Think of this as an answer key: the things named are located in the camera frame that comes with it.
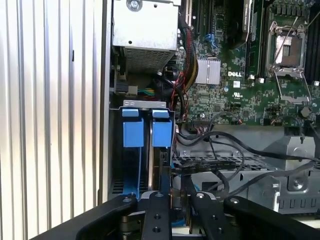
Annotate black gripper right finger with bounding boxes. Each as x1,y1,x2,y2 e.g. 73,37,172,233
183,174,320,240

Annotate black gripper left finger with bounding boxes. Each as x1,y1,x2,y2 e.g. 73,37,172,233
76,172,173,240

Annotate CPU socket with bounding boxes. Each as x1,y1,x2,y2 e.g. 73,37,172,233
266,21,307,73

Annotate metal locking lever wire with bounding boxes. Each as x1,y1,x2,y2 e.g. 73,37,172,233
306,16,320,29
271,16,299,69

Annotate green motherboard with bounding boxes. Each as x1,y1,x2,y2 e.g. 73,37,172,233
174,0,320,131

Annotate black expansion slot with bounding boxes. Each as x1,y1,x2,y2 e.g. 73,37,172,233
196,0,205,36
206,0,216,33

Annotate hard disk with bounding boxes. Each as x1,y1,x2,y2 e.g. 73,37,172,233
151,108,174,198

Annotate metal socket cover frame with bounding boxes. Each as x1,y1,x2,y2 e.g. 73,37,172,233
273,67,312,103

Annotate silver chipset heatsink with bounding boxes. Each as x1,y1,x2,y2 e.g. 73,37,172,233
196,59,221,85

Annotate braided power cable bundle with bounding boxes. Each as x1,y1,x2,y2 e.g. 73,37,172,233
178,19,200,101

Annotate black disk wire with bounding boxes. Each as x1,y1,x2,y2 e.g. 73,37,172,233
171,159,320,198
176,128,320,162

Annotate open black PC case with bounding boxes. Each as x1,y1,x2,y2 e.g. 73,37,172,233
97,0,320,240

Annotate grey perforated drive cage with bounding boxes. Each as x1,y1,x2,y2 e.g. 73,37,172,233
172,129,320,216

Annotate grey disk bay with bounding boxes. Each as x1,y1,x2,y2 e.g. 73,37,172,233
109,99,176,201

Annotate silver power supply unit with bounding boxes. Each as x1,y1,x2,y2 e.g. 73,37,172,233
111,0,182,73

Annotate black graphics card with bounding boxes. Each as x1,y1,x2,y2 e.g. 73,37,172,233
224,0,253,50

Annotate black RAM slot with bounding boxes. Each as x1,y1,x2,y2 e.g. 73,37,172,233
306,23,315,81
246,9,258,78
257,7,267,76
313,23,320,81

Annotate empty blue disk carrier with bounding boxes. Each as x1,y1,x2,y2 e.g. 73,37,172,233
121,107,146,197

